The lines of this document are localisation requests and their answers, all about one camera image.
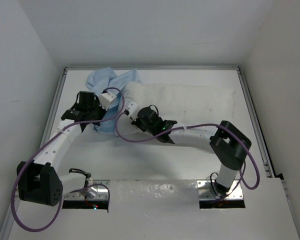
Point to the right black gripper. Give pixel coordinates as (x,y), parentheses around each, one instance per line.
(136,123)

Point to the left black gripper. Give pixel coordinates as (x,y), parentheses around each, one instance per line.
(103,111)

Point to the light blue pillowcase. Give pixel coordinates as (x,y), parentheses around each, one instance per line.
(108,86)

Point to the white pillow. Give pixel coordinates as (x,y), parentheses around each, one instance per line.
(187,104)

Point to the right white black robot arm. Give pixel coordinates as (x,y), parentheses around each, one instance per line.
(227,142)

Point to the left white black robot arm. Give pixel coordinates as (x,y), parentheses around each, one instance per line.
(39,180)

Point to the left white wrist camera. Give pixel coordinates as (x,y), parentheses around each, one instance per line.
(106,99)

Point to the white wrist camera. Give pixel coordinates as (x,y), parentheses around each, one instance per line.
(131,110)
(106,99)

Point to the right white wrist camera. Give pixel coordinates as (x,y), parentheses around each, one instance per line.
(131,110)

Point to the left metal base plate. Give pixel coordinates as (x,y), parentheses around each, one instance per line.
(98,192)

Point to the metal base plate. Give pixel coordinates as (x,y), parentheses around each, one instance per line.
(207,193)
(98,192)

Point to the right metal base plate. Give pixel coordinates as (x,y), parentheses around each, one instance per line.
(207,193)

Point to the aluminium table frame rail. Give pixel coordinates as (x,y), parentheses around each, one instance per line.
(153,208)

